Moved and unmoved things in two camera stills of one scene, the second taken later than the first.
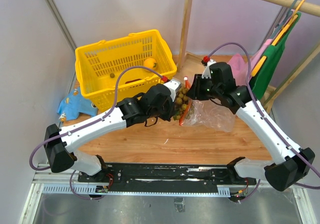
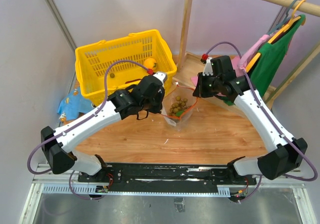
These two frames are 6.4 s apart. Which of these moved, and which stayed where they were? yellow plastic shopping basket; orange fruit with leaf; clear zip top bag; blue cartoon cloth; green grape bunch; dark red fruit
Moved: clear zip top bag; green grape bunch
Stayed: orange fruit with leaf; yellow plastic shopping basket; blue cartoon cloth; dark red fruit
